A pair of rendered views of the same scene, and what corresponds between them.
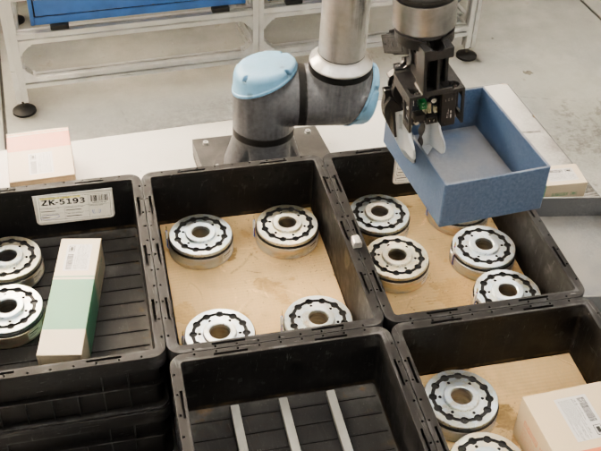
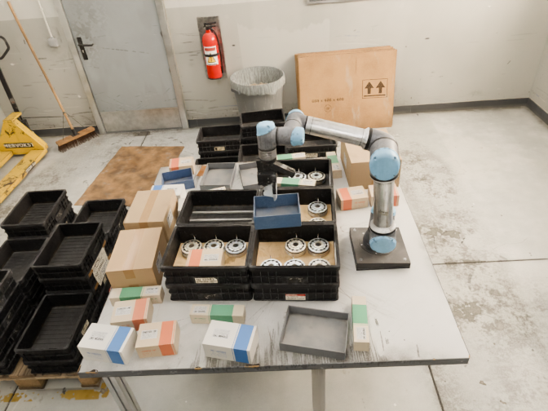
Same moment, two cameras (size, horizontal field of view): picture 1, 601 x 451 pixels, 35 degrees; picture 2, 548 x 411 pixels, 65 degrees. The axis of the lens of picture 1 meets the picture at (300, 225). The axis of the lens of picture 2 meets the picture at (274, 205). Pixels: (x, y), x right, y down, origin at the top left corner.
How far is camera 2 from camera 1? 228 cm
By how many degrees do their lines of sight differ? 80
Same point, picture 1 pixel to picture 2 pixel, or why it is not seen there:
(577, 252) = (320, 335)
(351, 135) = (413, 280)
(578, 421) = (209, 256)
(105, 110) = not seen: outside the picture
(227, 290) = not seen: hidden behind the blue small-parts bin
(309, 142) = (396, 258)
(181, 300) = not seen: hidden behind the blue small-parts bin
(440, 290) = (283, 258)
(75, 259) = (307, 182)
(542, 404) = (218, 251)
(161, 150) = (401, 225)
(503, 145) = (280, 222)
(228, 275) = (304, 215)
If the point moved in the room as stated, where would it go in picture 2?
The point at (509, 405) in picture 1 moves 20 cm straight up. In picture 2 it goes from (233, 261) to (227, 229)
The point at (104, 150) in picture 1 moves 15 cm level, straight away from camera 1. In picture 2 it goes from (402, 212) to (429, 212)
